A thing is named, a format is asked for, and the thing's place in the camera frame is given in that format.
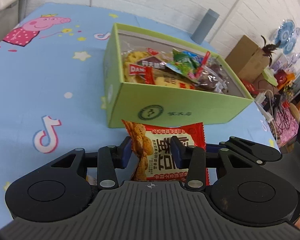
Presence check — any blue cookie snack packet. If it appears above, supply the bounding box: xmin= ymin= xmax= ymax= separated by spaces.
xmin=183 ymin=51 xmax=204 ymax=64

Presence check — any dark red dates packet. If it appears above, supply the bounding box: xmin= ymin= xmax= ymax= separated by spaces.
xmin=194 ymin=51 xmax=230 ymax=94

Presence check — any light green tissue box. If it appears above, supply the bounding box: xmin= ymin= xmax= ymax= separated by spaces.
xmin=262 ymin=68 xmax=278 ymax=87

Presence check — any green cardboard box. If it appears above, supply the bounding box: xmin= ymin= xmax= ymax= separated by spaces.
xmin=103 ymin=23 xmax=253 ymax=128

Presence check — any dark dried plant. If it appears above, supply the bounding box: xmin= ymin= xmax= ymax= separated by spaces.
xmin=261 ymin=35 xmax=281 ymax=66

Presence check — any green pea snack packet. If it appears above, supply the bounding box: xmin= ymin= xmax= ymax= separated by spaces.
xmin=166 ymin=48 xmax=202 ymax=81

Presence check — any blue cartoon tablecloth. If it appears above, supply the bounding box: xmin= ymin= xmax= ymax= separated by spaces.
xmin=0 ymin=2 xmax=282 ymax=230

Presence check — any white power strip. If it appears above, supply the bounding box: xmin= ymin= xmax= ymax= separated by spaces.
xmin=254 ymin=90 xmax=274 ymax=123

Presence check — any blue paper fan decoration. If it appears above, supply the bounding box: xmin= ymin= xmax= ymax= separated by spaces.
xmin=271 ymin=20 xmax=300 ymax=55

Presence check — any red biscuit snack packet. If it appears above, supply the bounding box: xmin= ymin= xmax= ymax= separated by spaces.
xmin=123 ymin=120 xmax=206 ymax=182

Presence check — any brown cardboard box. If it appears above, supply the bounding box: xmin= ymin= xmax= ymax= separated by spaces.
xmin=225 ymin=35 xmax=269 ymax=83

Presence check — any clear galette chip bag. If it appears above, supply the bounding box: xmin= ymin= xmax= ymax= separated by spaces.
xmin=122 ymin=48 xmax=166 ymax=83

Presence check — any grey cylindrical bottle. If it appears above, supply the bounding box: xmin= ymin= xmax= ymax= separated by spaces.
xmin=191 ymin=9 xmax=219 ymax=44

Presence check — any yellow red cracker packet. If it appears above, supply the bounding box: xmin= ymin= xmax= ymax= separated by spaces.
xmin=152 ymin=69 xmax=195 ymax=89

